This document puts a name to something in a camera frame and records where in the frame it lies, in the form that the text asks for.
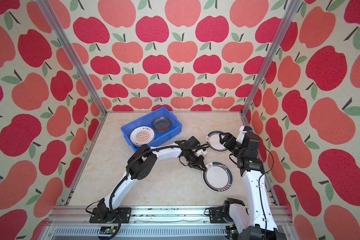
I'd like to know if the front aluminium rail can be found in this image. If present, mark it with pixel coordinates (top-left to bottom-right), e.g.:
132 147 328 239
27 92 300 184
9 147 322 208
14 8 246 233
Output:
37 205 299 240

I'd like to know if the clear glass plate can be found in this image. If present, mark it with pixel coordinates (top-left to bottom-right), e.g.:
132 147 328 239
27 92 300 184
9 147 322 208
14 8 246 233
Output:
152 116 172 133

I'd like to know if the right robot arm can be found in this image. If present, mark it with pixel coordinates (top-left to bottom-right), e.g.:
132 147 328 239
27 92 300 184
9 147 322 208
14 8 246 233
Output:
219 129 287 240

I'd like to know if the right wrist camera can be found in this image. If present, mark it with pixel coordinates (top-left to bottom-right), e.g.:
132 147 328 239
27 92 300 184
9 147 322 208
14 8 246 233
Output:
236 126 253 144

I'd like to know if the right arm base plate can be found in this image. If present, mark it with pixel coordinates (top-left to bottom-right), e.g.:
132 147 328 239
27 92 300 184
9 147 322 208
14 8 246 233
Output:
208 206 232 224

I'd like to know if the right aluminium frame post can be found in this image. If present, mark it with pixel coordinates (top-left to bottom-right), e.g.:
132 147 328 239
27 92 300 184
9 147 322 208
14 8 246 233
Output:
240 0 303 121

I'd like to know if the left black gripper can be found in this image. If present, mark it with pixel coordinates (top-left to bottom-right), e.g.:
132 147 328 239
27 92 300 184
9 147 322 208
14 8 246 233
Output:
185 150 207 172

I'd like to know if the aluminium frame post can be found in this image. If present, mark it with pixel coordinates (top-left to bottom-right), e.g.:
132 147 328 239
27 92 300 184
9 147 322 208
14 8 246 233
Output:
35 0 108 115
240 0 303 121

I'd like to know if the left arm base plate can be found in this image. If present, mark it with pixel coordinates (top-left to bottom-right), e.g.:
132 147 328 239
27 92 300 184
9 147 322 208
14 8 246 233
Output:
89 208 132 224

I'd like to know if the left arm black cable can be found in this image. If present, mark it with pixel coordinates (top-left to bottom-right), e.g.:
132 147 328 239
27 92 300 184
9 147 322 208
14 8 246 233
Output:
107 140 211 240

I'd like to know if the blue plastic bin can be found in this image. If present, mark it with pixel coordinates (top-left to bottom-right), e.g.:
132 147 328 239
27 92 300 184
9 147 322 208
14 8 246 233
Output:
121 107 182 152

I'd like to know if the sunburst plate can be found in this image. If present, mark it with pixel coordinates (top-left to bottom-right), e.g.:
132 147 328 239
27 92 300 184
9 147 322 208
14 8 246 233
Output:
130 126 156 147

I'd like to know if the green striped plate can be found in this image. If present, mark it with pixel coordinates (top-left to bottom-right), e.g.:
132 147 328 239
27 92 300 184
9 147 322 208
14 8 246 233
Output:
202 162 233 193
206 131 228 153

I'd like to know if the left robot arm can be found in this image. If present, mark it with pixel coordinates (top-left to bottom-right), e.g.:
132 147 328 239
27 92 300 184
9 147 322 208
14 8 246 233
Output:
97 137 209 219

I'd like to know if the left aluminium frame post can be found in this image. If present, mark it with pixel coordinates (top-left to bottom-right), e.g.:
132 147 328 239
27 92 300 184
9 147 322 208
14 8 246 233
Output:
35 0 108 115

